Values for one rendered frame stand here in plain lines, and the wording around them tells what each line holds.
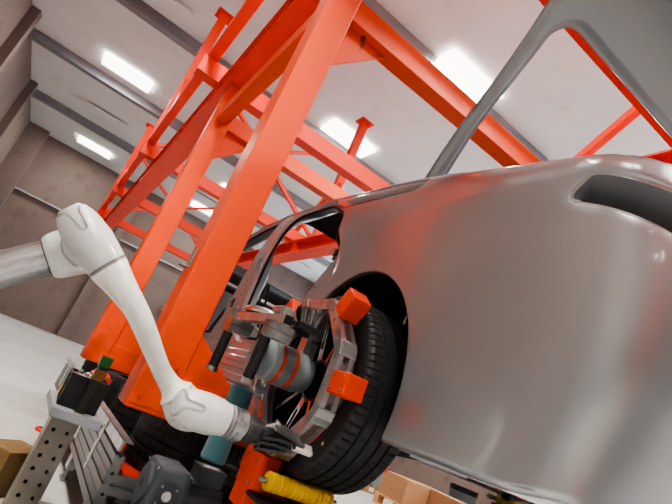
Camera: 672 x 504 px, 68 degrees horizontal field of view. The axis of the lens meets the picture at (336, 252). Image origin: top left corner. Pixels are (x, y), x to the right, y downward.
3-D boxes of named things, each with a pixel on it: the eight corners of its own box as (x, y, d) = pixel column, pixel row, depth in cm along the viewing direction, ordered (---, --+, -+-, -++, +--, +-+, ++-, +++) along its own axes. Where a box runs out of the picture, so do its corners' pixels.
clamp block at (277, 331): (290, 345, 153) (296, 329, 155) (265, 333, 149) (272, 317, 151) (283, 344, 157) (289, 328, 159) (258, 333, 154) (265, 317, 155)
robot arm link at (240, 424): (234, 425, 134) (253, 432, 136) (235, 397, 141) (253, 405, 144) (216, 443, 137) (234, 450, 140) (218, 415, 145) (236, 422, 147)
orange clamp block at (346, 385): (344, 399, 153) (361, 404, 145) (324, 390, 149) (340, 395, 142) (352, 377, 155) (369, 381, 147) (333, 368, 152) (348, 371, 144)
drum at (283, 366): (307, 399, 168) (322, 359, 173) (253, 376, 159) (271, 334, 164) (289, 392, 180) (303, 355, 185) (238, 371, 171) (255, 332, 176)
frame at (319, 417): (312, 477, 145) (376, 306, 162) (294, 471, 142) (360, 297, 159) (245, 435, 191) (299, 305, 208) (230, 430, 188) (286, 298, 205)
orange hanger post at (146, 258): (103, 365, 355) (247, 94, 430) (76, 355, 347) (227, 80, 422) (100, 363, 371) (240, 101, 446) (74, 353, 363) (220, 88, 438)
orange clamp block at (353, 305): (356, 326, 167) (372, 306, 165) (337, 317, 164) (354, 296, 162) (351, 315, 174) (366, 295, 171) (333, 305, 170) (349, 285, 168)
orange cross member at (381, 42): (615, 287, 357) (625, 236, 370) (332, 60, 249) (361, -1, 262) (598, 287, 368) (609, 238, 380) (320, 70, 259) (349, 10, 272)
